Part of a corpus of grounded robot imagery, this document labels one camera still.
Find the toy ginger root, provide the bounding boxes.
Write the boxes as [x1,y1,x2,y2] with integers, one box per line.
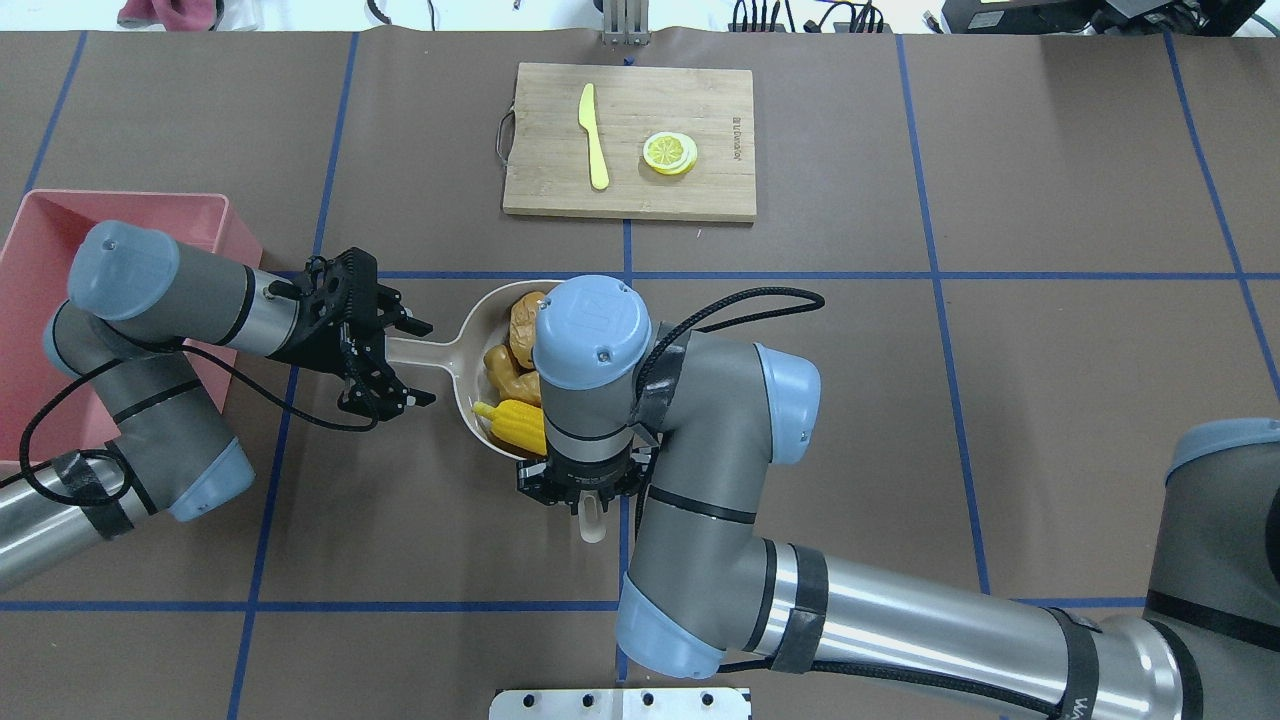
[483,345,541,407]

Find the yellow toy corn cob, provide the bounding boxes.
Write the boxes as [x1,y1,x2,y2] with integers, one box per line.
[472,398,548,456]

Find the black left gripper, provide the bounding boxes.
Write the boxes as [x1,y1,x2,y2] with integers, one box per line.
[268,249,436,419]

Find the bamboo cutting board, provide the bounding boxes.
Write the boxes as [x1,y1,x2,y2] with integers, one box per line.
[502,61,758,224]

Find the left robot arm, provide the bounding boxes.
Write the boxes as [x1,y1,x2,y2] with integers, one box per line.
[1,220,435,591]

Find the brown toy potato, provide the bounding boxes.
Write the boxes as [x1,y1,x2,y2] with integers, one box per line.
[507,291,547,372]

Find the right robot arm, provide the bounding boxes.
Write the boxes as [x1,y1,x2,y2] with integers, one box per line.
[534,275,1277,719]

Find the pink cloth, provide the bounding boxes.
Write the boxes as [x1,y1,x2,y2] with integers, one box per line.
[116,0,225,32]

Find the beige hand brush black bristles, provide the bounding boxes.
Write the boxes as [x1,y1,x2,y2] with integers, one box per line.
[577,491,607,544]

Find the pink plastic bin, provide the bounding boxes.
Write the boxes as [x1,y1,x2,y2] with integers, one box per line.
[1,190,264,477]

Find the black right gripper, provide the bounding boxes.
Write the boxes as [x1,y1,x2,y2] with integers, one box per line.
[516,448,657,515]

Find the toy lemon slice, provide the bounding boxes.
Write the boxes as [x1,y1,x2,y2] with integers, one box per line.
[641,131,699,176]

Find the yellow plastic knife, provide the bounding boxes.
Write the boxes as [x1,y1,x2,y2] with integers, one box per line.
[577,83,611,192]

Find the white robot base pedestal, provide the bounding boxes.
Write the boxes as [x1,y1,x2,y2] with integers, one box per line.
[488,687,754,719]

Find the beige plastic dustpan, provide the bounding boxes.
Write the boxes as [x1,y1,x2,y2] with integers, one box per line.
[385,279,559,460]

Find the aluminium frame post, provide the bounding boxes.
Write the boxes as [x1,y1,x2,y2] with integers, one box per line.
[594,0,652,46]

